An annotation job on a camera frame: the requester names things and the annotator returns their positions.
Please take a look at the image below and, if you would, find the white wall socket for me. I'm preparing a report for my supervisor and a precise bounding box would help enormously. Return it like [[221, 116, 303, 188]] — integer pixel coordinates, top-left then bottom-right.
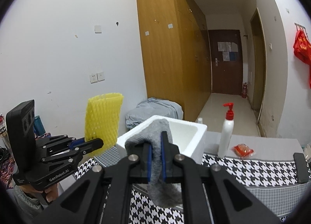
[[89, 72, 105, 84]]

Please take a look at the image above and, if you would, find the white pump lotion bottle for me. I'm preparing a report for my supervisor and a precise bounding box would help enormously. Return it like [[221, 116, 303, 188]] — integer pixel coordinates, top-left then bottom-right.
[[217, 103, 234, 158]]

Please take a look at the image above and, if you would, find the dark brown entrance door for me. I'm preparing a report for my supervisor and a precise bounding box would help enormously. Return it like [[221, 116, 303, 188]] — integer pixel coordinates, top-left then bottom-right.
[[208, 30, 243, 95]]

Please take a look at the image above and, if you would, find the teal water bottle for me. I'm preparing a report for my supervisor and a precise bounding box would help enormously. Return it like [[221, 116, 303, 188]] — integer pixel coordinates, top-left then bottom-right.
[[34, 115, 46, 136]]

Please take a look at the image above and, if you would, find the red snack packet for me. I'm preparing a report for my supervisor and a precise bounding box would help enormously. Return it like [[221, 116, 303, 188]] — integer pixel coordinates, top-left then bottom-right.
[[232, 144, 254, 159]]

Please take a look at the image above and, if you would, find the person's left hand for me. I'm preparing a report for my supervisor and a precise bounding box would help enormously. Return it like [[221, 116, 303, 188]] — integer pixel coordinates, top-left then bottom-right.
[[19, 183, 59, 202]]

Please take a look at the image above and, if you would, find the wooden side door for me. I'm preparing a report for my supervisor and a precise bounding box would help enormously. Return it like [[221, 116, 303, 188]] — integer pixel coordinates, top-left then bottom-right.
[[250, 9, 266, 121]]

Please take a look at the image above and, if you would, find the grey bundled bedding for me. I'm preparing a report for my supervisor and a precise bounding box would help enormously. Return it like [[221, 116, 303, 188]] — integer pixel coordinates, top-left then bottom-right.
[[125, 98, 183, 130]]

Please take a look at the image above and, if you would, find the grey fuzzy cloth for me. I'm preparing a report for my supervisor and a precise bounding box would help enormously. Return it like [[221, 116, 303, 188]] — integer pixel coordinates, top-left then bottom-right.
[[125, 119, 182, 208]]

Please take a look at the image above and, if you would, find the yellow foam net sleeve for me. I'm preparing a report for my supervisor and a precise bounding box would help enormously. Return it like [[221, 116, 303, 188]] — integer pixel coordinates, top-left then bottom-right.
[[84, 93, 124, 157]]

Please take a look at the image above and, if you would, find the red hanging bag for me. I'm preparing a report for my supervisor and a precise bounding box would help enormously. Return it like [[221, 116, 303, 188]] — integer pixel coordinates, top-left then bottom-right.
[[293, 29, 311, 88]]

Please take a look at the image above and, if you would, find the houndstooth table cloth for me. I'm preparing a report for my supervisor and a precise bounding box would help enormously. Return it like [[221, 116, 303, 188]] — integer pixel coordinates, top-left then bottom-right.
[[74, 145, 311, 224]]

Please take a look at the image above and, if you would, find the wooden wardrobe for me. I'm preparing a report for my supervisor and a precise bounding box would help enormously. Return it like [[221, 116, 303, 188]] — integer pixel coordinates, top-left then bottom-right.
[[136, 0, 211, 121]]

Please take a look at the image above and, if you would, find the black smartphone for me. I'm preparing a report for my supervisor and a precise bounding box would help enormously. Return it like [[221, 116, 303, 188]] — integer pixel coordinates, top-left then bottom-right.
[[293, 152, 309, 184]]

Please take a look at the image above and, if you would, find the red fire extinguisher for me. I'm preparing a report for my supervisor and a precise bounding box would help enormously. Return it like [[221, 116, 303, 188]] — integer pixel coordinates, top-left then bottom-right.
[[241, 83, 248, 98]]

